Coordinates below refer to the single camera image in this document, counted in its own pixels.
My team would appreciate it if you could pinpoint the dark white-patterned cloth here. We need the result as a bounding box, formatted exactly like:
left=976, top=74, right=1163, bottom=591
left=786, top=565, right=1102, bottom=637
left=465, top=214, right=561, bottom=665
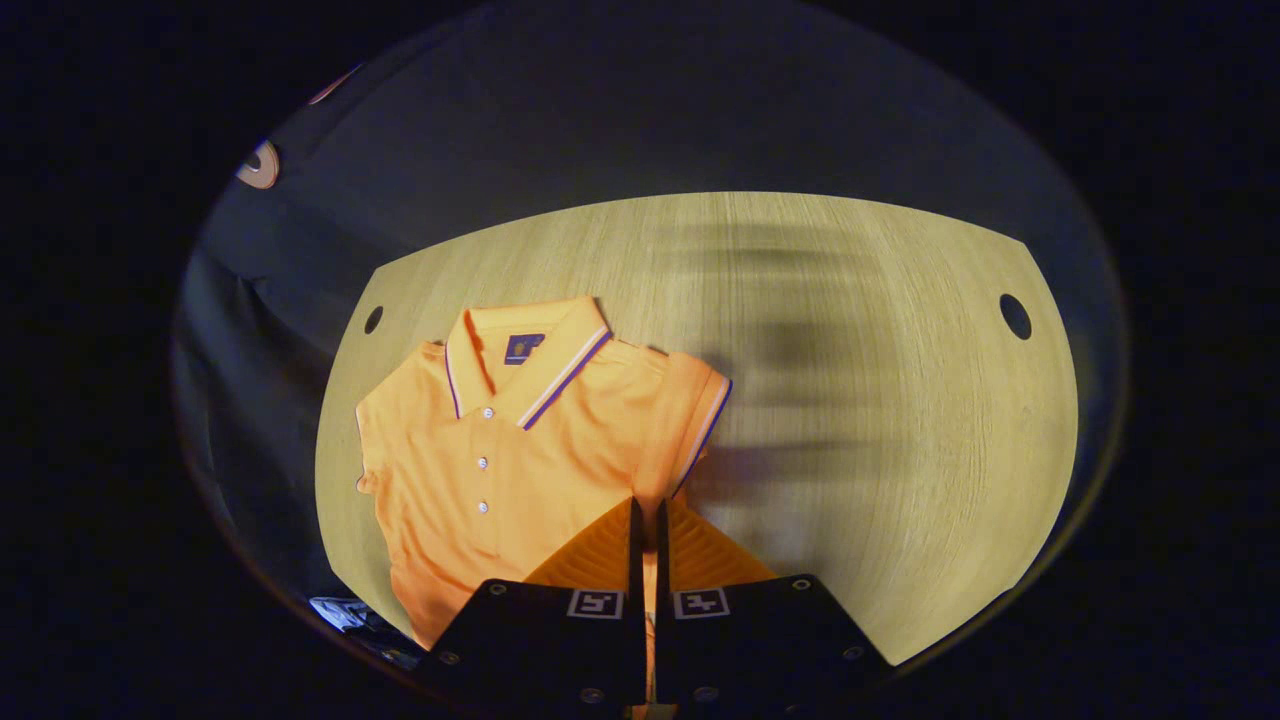
left=310, top=597, right=421, bottom=666

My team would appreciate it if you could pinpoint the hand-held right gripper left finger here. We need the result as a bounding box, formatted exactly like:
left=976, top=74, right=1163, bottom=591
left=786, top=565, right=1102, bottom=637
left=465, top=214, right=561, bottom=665
left=418, top=497, right=649, bottom=720

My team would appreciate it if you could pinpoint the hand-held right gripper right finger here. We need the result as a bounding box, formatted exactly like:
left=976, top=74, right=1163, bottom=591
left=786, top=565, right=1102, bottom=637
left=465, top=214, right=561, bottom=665
left=655, top=497, right=893, bottom=716

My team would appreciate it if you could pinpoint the orange collared T-shirt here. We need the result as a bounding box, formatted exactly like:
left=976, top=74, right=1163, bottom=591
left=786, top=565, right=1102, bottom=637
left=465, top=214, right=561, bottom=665
left=355, top=296, right=733, bottom=706

